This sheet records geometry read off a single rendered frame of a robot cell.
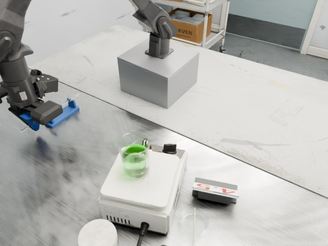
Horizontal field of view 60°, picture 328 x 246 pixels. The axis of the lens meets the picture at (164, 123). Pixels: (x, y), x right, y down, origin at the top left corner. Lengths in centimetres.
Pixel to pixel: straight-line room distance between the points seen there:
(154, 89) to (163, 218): 41
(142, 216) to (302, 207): 32
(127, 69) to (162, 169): 39
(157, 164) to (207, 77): 49
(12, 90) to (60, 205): 26
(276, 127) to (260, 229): 31
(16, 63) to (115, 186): 33
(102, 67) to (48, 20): 117
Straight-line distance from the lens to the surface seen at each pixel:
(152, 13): 76
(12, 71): 67
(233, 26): 362
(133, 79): 83
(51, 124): 80
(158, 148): 63
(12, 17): 63
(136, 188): 51
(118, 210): 52
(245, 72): 102
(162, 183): 51
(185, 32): 277
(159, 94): 80
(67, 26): 227
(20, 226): 63
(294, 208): 64
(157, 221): 52
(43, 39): 216
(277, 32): 348
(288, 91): 97
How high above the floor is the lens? 139
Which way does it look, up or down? 40 degrees down
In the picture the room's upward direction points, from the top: straight up
